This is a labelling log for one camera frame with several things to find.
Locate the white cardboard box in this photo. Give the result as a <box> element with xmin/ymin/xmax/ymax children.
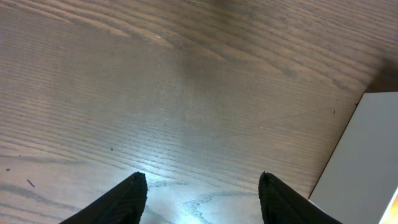
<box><xmin>309</xmin><ymin>92</ymin><xmax>397</xmax><ymax>223</ymax></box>

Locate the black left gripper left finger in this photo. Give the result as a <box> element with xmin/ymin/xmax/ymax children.
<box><xmin>60</xmin><ymin>172</ymin><xmax>147</xmax><ymax>224</ymax></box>

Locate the orange yellow rubber toy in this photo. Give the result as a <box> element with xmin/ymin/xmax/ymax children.
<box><xmin>382</xmin><ymin>195</ymin><xmax>398</xmax><ymax>224</ymax></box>

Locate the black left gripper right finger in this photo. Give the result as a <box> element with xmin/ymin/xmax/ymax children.
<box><xmin>258</xmin><ymin>172</ymin><xmax>341</xmax><ymax>224</ymax></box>

